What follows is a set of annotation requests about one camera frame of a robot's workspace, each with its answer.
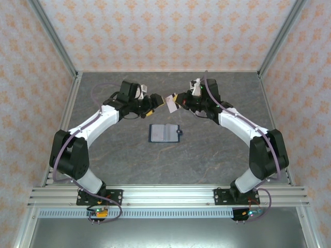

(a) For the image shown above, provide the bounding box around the navy blue card holder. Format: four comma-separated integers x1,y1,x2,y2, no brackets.
149,123,184,144

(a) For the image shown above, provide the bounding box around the controller board with yellow connector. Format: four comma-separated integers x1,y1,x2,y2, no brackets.
86,206,109,223

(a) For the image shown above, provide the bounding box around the controller board with green light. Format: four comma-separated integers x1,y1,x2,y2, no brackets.
232,208,264,223

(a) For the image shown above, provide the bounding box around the grey metal panel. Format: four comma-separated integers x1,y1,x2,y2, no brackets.
28,218,305,248

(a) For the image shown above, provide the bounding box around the thin black camera cable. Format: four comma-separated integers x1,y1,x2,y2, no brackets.
121,113,145,121

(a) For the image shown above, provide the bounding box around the aluminium side rail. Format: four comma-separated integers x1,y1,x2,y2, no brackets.
258,72,296,187
40,72,83,187

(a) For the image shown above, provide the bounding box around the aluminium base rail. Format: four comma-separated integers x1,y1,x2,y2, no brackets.
27,184,310,207

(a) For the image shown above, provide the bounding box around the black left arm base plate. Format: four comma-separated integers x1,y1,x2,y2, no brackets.
76,189,124,206

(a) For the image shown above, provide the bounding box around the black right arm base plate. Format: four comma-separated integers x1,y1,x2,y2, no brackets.
213,188,259,206

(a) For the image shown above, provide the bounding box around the aluminium frame post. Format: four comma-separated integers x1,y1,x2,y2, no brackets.
27,0,80,78
258,0,309,78

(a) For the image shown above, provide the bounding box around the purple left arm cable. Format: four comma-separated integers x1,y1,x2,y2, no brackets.
52,82,124,223

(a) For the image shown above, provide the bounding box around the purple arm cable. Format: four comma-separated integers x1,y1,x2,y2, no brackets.
203,70,283,223
52,82,124,223

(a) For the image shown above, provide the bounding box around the grey slotted cable duct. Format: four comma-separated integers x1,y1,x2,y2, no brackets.
38,208,235,219

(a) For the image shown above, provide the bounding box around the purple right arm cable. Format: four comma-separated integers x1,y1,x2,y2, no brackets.
203,70,283,223

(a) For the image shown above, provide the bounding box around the aluminium frame leg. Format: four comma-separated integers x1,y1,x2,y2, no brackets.
296,206,319,248
12,206,39,248

